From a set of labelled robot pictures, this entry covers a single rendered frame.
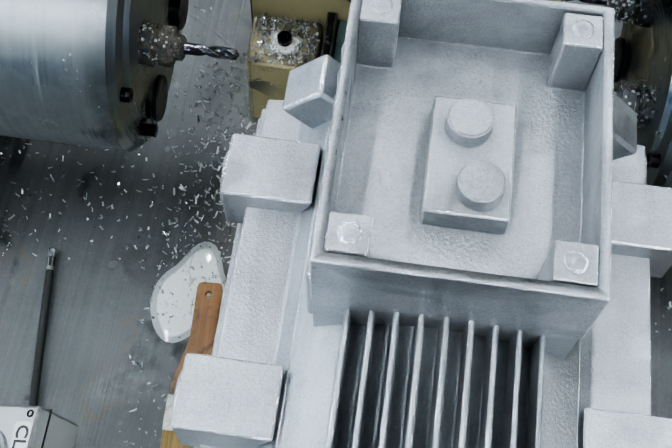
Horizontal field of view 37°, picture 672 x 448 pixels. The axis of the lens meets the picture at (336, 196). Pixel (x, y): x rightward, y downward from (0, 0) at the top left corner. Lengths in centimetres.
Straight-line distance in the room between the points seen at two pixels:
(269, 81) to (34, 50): 31
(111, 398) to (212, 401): 61
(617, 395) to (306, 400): 12
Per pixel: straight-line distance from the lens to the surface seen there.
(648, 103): 84
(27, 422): 72
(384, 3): 39
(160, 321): 102
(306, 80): 44
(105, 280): 104
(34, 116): 85
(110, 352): 102
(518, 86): 41
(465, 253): 37
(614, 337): 43
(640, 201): 45
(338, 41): 102
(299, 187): 43
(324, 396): 39
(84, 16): 78
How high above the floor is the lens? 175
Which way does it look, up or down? 64 degrees down
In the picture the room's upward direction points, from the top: 4 degrees clockwise
